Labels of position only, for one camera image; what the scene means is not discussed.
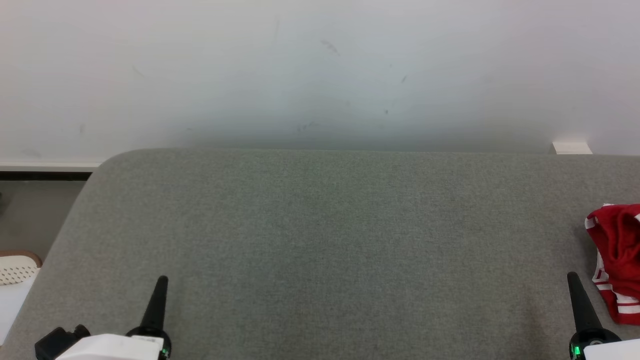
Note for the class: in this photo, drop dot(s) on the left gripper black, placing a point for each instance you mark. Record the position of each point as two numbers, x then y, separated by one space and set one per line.
167 342

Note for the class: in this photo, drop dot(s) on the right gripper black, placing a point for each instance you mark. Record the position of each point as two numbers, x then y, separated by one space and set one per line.
595 336

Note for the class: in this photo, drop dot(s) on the red basketball jersey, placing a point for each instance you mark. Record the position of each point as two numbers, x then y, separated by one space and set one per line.
620 250

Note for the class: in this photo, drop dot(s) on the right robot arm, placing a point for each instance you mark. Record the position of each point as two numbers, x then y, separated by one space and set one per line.
615 351

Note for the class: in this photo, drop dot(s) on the white perforated laundry basket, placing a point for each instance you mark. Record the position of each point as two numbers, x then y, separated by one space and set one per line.
12 272

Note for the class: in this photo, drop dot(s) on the grey fabric sofa seat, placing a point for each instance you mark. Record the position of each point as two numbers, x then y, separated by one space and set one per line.
325 250

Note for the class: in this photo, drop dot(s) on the small white wall box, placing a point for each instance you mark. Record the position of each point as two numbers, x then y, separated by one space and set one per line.
572 148

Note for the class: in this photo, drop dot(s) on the white wall skirting board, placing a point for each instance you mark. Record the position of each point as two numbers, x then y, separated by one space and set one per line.
50 165

